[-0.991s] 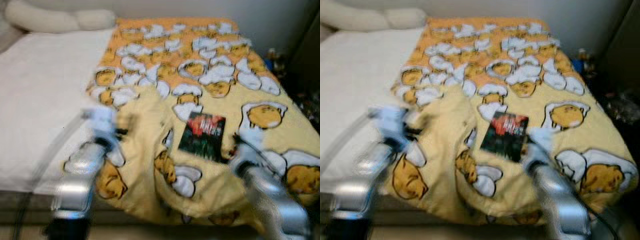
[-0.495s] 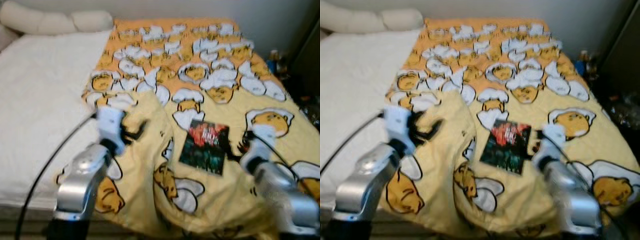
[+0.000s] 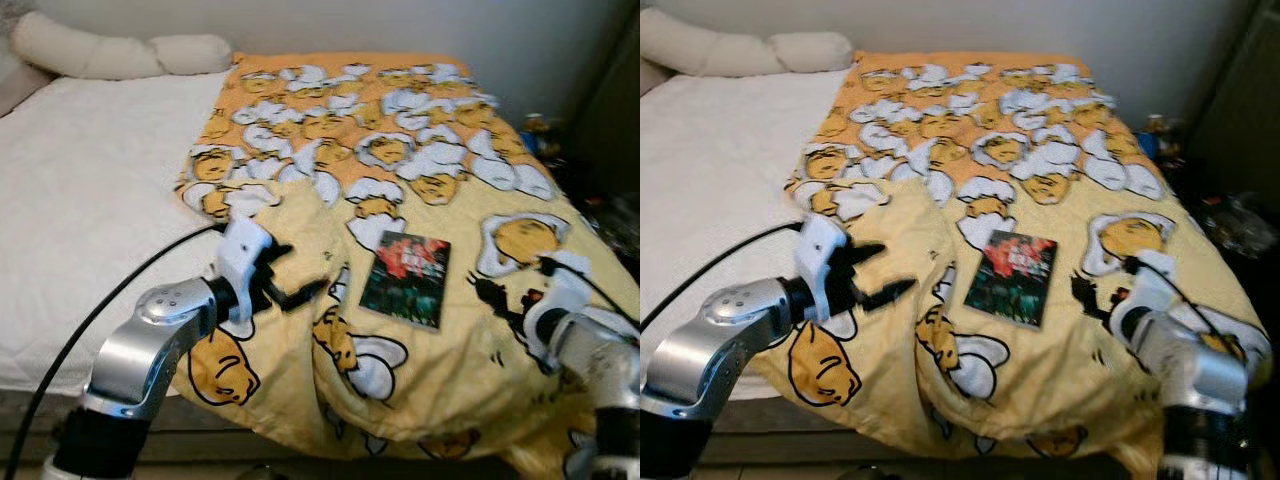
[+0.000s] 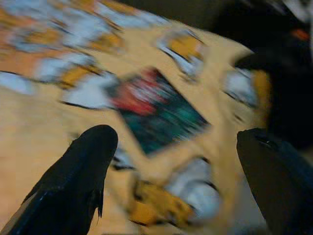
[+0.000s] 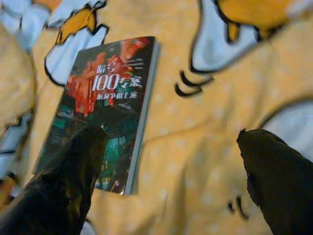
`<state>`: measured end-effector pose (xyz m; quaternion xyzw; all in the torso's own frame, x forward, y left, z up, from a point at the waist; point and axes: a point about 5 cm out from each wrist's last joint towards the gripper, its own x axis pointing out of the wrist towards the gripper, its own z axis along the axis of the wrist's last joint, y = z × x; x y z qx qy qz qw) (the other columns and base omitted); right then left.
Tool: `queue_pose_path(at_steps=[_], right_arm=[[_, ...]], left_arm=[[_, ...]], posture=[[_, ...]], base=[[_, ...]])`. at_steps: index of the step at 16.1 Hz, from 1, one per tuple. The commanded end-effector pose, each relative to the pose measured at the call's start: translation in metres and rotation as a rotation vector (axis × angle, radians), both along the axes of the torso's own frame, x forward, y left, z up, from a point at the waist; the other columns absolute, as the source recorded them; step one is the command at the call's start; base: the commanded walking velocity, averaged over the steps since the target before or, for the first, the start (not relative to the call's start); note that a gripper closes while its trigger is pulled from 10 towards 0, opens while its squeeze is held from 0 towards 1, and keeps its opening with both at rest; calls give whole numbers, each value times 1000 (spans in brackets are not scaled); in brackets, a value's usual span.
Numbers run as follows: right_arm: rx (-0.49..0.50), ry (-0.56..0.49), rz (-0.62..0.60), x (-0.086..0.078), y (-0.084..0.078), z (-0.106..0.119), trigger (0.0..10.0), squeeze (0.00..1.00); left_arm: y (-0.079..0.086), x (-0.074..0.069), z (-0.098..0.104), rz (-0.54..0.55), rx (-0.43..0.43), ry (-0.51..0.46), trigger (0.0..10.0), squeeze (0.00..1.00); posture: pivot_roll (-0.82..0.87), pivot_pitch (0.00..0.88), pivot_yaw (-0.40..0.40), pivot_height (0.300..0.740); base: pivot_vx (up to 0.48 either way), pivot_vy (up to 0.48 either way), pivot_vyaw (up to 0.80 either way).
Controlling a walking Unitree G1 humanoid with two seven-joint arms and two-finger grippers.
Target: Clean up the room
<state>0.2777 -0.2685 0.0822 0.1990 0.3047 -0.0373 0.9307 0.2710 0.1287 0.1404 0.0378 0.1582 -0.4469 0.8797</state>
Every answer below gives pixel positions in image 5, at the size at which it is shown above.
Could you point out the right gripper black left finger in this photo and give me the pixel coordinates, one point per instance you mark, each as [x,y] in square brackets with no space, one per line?
[58,186]

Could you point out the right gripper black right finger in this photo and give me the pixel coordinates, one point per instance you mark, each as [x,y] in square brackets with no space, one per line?
[281,186]

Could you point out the yellow cartoon egg blanket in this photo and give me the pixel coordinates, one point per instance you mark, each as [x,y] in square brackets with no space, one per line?
[195,147]

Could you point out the dark red cover book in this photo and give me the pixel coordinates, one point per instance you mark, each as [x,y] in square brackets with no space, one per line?
[110,73]

